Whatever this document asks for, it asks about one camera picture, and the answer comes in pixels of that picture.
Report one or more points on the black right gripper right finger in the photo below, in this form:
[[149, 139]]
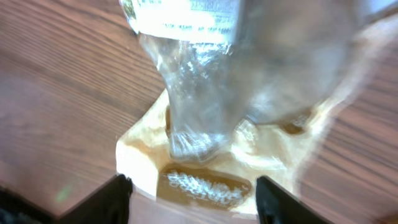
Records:
[[275, 205]]

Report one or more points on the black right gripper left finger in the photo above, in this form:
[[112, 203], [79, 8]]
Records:
[[108, 205]]

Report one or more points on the brown Pantree mushroom bag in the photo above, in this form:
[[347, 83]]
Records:
[[251, 88]]

